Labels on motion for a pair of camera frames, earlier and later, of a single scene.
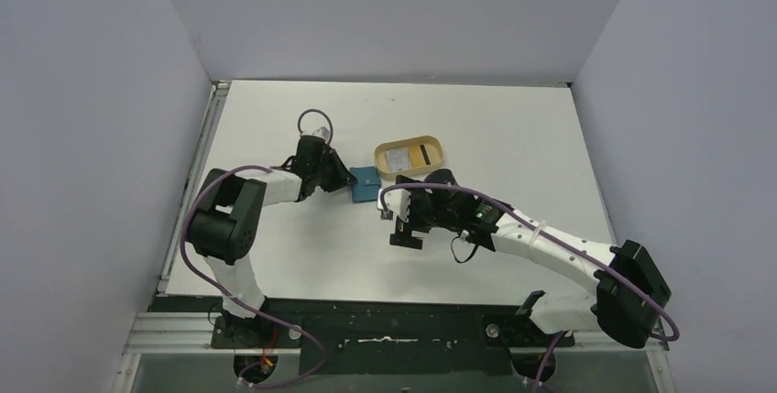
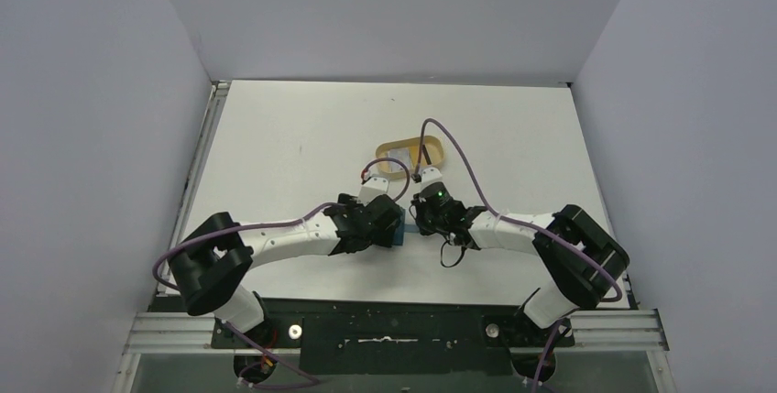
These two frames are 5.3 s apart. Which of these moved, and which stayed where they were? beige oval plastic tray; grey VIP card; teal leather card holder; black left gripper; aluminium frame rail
Moved: black left gripper; teal leather card holder
Stayed: aluminium frame rail; beige oval plastic tray; grey VIP card
